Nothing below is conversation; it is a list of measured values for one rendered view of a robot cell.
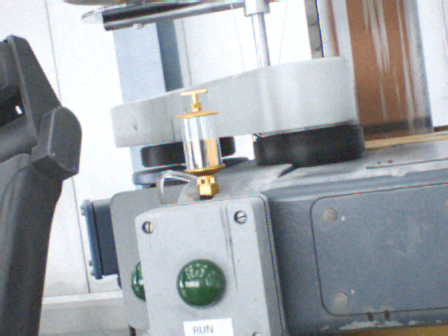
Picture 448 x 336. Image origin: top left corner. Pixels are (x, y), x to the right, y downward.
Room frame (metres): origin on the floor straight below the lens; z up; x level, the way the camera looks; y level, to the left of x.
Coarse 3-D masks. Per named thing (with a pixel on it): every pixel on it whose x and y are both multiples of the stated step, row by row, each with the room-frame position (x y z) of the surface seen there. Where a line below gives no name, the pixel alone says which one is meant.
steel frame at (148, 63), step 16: (112, 32) 5.58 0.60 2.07; (128, 32) 5.56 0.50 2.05; (144, 32) 5.53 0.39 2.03; (160, 32) 5.92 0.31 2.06; (128, 48) 5.56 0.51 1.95; (144, 48) 5.53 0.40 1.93; (160, 48) 5.92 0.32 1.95; (176, 48) 5.89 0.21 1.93; (128, 64) 5.56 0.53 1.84; (144, 64) 5.54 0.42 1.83; (160, 64) 5.51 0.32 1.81; (176, 64) 5.90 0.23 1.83; (128, 80) 5.57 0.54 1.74; (144, 80) 5.54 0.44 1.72; (160, 80) 5.51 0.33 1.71; (176, 80) 5.90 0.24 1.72; (128, 96) 5.57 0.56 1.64; (144, 96) 5.54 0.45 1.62
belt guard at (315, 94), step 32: (288, 64) 0.65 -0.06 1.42; (320, 64) 0.65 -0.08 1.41; (160, 96) 0.87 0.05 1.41; (224, 96) 0.73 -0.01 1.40; (256, 96) 0.67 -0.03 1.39; (288, 96) 0.65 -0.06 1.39; (320, 96) 0.65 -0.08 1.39; (352, 96) 0.67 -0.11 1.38; (128, 128) 0.98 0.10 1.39; (160, 128) 0.88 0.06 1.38; (224, 128) 0.73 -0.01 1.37; (256, 128) 0.68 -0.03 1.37; (288, 128) 0.65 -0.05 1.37; (320, 128) 0.65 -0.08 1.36
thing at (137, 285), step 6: (138, 264) 0.53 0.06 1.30; (138, 270) 0.52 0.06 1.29; (132, 276) 0.53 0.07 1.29; (138, 276) 0.52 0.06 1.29; (132, 282) 0.52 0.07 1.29; (138, 282) 0.52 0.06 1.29; (132, 288) 0.53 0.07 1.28; (138, 288) 0.52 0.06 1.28; (144, 288) 0.52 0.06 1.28; (138, 294) 0.52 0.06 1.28; (144, 294) 0.52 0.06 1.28; (144, 300) 0.52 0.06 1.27
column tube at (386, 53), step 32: (320, 0) 1.02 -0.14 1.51; (352, 0) 1.01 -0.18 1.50; (384, 0) 1.00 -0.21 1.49; (416, 0) 1.01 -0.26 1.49; (352, 32) 1.01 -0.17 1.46; (384, 32) 1.00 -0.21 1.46; (416, 32) 0.99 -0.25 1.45; (352, 64) 1.01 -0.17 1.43; (384, 64) 1.00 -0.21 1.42; (416, 64) 0.99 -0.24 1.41; (384, 96) 1.00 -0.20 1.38; (416, 96) 0.99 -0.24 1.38; (384, 128) 1.00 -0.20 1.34; (416, 128) 1.00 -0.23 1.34
